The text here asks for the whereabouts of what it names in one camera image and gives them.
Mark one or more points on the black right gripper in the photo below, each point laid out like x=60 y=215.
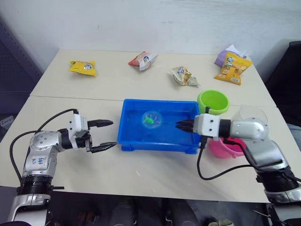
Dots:
x=193 y=126

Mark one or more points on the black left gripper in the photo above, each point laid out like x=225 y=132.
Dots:
x=82 y=142

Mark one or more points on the clear round fishing net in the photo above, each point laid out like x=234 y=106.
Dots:
x=156 y=116

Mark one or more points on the green toy fish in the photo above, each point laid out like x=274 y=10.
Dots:
x=149 y=120

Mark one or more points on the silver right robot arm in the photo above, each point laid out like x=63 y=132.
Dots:
x=249 y=128

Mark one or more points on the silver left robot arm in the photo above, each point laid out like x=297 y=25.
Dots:
x=40 y=150

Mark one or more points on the blue plastic tub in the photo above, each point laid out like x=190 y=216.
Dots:
x=134 y=135

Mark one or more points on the green plastic bucket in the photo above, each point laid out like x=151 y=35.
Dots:
x=211 y=100

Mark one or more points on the pink plastic bucket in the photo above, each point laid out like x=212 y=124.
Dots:
x=223 y=149

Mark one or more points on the clear plastic cup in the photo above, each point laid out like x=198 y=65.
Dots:
x=249 y=113

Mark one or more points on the beige crumpled snack bag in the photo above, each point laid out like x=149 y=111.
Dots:
x=183 y=75

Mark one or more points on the small yellow snack bag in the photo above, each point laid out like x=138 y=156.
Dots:
x=81 y=68

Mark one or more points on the large yellow chips bag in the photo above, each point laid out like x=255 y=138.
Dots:
x=232 y=69

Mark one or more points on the purple white pack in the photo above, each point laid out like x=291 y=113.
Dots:
x=222 y=57

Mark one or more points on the red white snack bag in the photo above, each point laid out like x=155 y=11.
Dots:
x=142 y=60

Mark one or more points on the dark rounded shape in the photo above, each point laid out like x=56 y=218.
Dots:
x=124 y=212

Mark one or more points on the black chair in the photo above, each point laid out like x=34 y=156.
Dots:
x=287 y=77

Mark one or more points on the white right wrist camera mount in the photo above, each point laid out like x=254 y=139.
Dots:
x=207 y=124

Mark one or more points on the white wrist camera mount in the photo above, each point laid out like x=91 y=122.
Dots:
x=207 y=124
x=76 y=123

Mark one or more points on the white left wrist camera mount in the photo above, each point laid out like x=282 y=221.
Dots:
x=76 y=123

